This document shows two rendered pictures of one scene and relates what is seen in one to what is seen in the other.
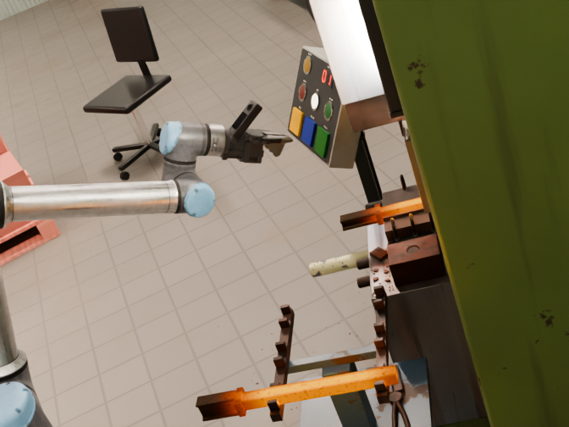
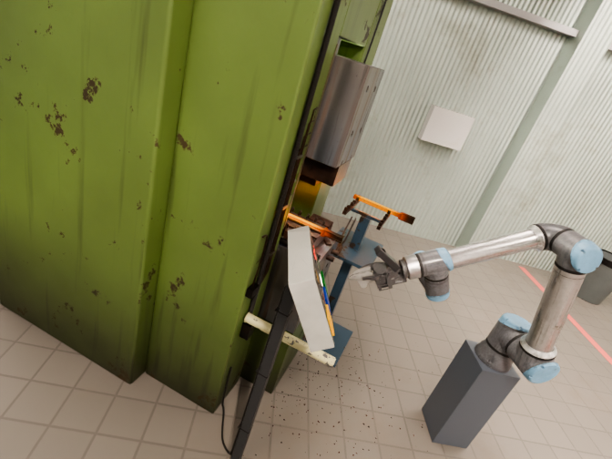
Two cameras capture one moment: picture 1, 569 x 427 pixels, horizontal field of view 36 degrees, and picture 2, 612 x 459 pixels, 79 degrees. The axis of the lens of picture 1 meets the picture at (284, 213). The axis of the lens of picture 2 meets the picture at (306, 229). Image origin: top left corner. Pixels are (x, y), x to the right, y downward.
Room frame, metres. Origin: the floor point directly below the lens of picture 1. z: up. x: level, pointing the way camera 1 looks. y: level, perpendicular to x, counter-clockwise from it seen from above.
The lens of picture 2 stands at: (3.47, -0.30, 1.78)
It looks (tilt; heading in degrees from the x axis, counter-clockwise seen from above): 26 degrees down; 180
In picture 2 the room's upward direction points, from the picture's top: 18 degrees clockwise
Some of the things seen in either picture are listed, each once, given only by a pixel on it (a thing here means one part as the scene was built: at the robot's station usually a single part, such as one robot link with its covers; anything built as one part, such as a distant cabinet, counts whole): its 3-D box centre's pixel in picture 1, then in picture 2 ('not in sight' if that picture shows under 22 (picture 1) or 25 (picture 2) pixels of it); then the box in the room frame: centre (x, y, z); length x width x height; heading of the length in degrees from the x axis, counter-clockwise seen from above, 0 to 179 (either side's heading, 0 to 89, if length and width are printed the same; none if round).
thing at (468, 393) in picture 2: not in sight; (465, 394); (1.82, 0.85, 0.30); 0.22 x 0.22 x 0.60; 9
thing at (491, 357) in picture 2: not in sight; (496, 351); (1.82, 0.85, 0.65); 0.19 x 0.19 x 0.10
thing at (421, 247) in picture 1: (416, 260); (319, 225); (1.64, -0.25, 0.95); 0.12 x 0.09 x 0.07; 76
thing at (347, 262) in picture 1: (379, 254); (289, 339); (2.19, -0.23, 0.62); 0.44 x 0.05 x 0.05; 76
